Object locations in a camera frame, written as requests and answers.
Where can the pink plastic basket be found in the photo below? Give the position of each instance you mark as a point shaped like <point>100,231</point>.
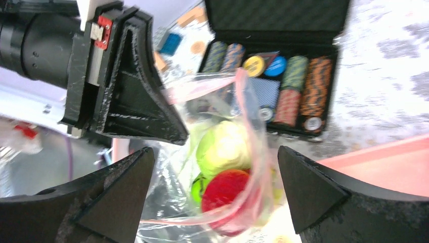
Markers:
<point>400,166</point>

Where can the red toy apple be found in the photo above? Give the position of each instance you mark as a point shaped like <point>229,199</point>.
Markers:
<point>224,189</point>

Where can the black poker chip case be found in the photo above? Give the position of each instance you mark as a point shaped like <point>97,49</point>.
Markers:
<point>302,32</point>

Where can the floral tablecloth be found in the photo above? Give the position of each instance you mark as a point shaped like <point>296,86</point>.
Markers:
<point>381,89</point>

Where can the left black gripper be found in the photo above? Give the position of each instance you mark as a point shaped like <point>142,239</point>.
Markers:
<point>102,80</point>

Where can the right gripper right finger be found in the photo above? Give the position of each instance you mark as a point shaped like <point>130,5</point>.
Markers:
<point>329,206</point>

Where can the clear zip top bag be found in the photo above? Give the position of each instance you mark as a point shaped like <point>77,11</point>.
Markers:
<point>203,100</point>

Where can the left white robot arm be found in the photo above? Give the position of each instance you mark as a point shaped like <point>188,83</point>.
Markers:
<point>85,66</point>

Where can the light green toy cabbage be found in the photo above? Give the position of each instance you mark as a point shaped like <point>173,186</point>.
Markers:
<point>224,146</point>

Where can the tan toy piece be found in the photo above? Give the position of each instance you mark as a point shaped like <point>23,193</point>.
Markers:
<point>197,13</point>

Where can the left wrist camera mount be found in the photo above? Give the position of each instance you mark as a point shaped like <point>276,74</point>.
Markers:
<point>90,9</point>

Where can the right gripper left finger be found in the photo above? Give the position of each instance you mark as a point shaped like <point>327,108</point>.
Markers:
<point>103,206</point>

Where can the green bumpy toy fruit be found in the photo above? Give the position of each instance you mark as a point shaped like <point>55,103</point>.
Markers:
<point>198,188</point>

